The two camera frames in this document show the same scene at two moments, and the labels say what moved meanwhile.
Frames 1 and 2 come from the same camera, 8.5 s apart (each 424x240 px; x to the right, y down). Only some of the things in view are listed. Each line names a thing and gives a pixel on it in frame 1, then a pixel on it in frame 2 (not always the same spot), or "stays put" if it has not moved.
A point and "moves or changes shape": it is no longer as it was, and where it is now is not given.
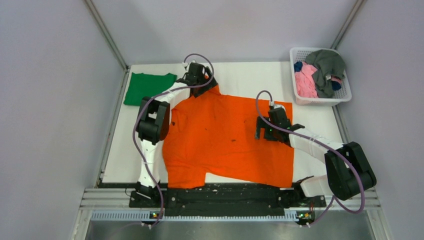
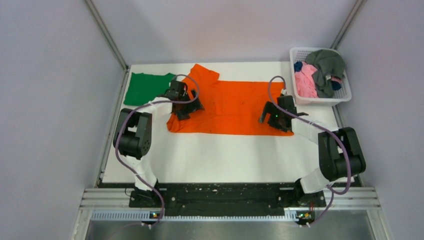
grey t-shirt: x=329 y=63 stays put
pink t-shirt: x=305 y=84 stays put
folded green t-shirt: x=141 y=85 stays put
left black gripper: x=212 y=84 -> x=193 y=106
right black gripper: x=262 y=124 -> x=267 y=109
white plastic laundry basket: x=319 y=76 stays put
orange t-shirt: x=215 y=133 moves or changes shape
